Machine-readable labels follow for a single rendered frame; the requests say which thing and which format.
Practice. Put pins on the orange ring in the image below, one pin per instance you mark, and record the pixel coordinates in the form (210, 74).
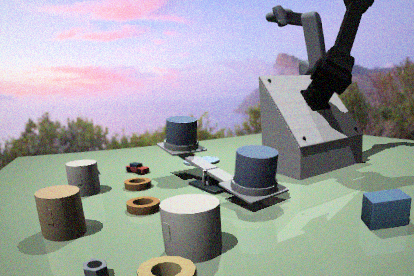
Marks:
(143, 205)
(137, 184)

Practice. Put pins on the brown cylinder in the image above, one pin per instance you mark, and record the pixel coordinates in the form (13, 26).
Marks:
(60, 212)

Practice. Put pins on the blue box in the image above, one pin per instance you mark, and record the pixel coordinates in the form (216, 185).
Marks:
(385, 209)

